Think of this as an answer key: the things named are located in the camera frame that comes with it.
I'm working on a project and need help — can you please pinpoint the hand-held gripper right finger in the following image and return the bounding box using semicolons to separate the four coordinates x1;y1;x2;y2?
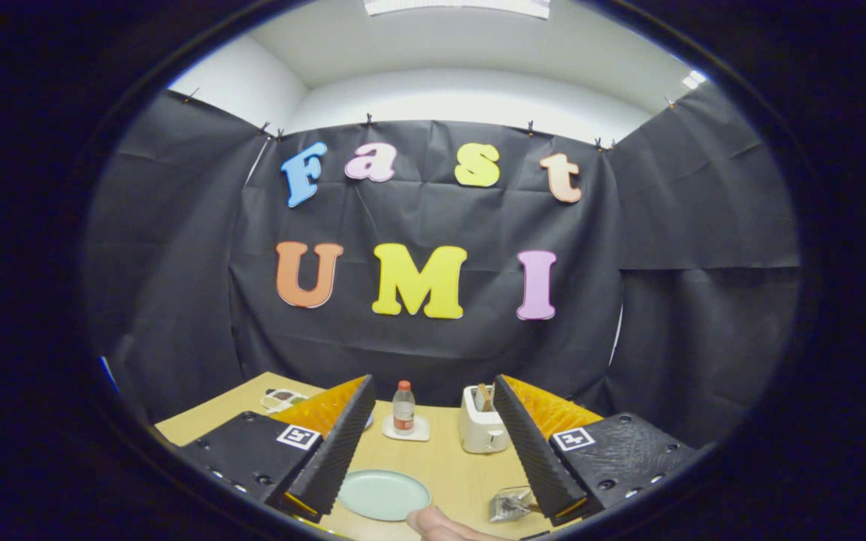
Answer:
493;374;697;527

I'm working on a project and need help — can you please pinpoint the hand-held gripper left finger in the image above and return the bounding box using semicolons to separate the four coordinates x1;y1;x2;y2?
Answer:
177;374;377;525

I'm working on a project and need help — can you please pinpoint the white toaster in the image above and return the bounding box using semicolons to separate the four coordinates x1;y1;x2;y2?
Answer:
458;385;510;455

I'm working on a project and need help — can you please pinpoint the pale green plate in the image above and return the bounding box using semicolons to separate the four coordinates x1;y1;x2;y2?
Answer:
338;470;432;521

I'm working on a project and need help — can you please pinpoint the clear water bottle red cap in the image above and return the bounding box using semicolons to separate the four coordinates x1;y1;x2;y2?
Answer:
392;380;416;437

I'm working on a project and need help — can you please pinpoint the white divided sauce tray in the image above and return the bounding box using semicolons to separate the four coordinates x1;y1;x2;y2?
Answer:
262;388;310;414

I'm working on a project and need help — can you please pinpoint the white square coaster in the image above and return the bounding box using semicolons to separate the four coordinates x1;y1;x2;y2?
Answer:
382;415;431;443

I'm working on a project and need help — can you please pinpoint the ceiling light panel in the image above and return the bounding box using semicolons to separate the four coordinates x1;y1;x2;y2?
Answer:
364;0;552;20

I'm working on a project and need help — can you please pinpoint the metal wire drainer basket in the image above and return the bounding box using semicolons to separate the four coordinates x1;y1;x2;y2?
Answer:
488;486;543;524

